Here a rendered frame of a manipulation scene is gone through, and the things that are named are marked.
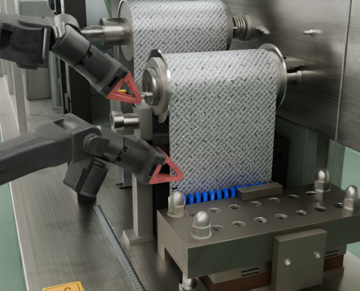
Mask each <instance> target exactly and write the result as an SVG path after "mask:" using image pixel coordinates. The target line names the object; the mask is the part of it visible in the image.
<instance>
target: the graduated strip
mask: <svg viewBox="0 0 360 291"><path fill-rule="evenodd" d="M92 208H93V210H94V212H95V214H96V216H97V218H98V220H99V222H100V224H101V226H102V228H103V230H104V232H105V234H106V236H107V238H108V240H109V242H110V244H111V246H112V247H113V249H114V251H115V253H116V255H117V257H118V259H119V261H120V263H121V265H122V267H123V269H124V271H125V273H126V275H127V277H128V279H129V281H130V283H131V285H132V287H133V289H134V291H147V289H146V288H145V286H144V284H143V282H142V280H141V278H140V277H139V275H138V273H137V271H136V269H135V268H134V266H133V264H132V262H131V260H130V259H129V257H128V255H127V253H126V251H125V249H124V248H123V246H122V244H121V242H120V240H119V238H118V237H117V235H116V233H115V231H114V229H113V227H112V226H111V224H110V222H109V220H108V219H107V217H106V215H105V213H104V211H103V209H102V208H101V206H100V205H97V206H92Z"/></svg>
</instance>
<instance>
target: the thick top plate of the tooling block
mask: <svg viewBox="0 0 360 291"><path fill-rule="evenodd" d="M313 185H314V184H309V185H303V186H296V187H292V188H285V189H283V193H282V194H279V195H272V196H266V197H259V198H255V199H249V200H241V199H240V198H238V197H237V196H236V197H229V198H225V199H218V200H211V201H207V202H201V203H194V204H187V205H185V210H186V215H185V216H183V217H179V218H174V217H170V216H169V215H168V214H167V211H168V208H162V209H158V210H157V237H158V238H159V240H160V241H161V242H162V244H163V245H164V247H165V248H166V250H167V251H168V252H169V254H170V255H171V257H172V258H173V259H174V261H175V262H176V264H177V265H178V267H179V268H180V269H181V271H182V272H183V273H184V275H185V277H186V278H187V279H191V278H196V277H201V276H205V275H210V274H214V273H219V272H223V271H228V270H233V269H236V268H241V267H246V266H251V265H254V264H260V263H265V262H270V261H272V257H273V239H274V237H275V236H281V235H284V234H290V233H295V232H300V231H304V230H309V229H315V228H318V227H321V228H322V229H324V230H325V231H326V232H327V240H326V246H325V249H328V248H333V247H338V246H341V245H346V244H351V243H356V242H360V210H356V211H351V210H346V209H344V208H343V207H342V206H341V204H342V202H343V195H345V191H344V190H342V189H341V188H339V187H338V186H336V185H334V184H332V183H330V185H329V187H330V189H331V190H330V191H329V192H318V191H315V190H314V189H313ZM199 211H205V212H206V213H207V214H208V216H209V222H210V223H211V233H212V236H211V238H209V239H206V240H198V239H195V238H193V237H192V236H191V232H192V226H193V222H194V216H195V214H196V213H197V212H199Z"/></svg>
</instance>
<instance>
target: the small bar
mask: <svg viewBox="0 0 360 291"><path fill-rule="evenodd" d="M282 193H283V186H282V185H280V184H279V183H278V182H273V183H269V184H261V185H254V186H247V187H243V188H237V197H238V198H240V199H241V200H249V199H255V198H259V197H266V196H272V195H279V194H282Z"/></svg>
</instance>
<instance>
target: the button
mask: <svg viewBox="0 0 360 291"><path fill-rule="evenodd" d="M42 291H83V287H82V285H81V282H80V281H77V282H72V283H67V284H63V285H58V286H52V287H49V288H43V289H42Z"/></svg>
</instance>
